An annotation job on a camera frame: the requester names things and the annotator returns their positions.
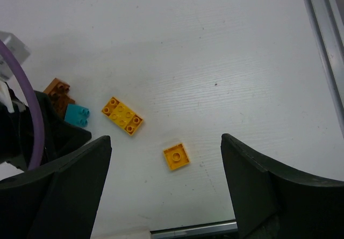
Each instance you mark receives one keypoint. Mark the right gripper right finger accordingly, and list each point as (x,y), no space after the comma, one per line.
(273,200)

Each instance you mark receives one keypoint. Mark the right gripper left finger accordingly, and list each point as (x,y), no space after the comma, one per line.
(59,199)

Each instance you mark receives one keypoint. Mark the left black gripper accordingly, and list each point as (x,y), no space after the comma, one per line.
(61,138)

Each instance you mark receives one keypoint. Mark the cyan small lego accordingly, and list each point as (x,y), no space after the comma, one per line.
(77,115)

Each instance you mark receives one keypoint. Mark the brown long lego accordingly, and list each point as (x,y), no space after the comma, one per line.
(58,93)

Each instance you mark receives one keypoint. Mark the yellow long lego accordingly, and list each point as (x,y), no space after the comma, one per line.
(121,115)

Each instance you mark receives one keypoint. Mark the yellow small lego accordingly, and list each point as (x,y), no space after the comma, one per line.
(176,157)

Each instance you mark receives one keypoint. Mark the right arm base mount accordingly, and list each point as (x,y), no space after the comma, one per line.
(208,229)

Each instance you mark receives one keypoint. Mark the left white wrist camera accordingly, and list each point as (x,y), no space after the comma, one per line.
(13,53)

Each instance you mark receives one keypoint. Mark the aluminium rail right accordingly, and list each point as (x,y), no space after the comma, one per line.
(326,18)

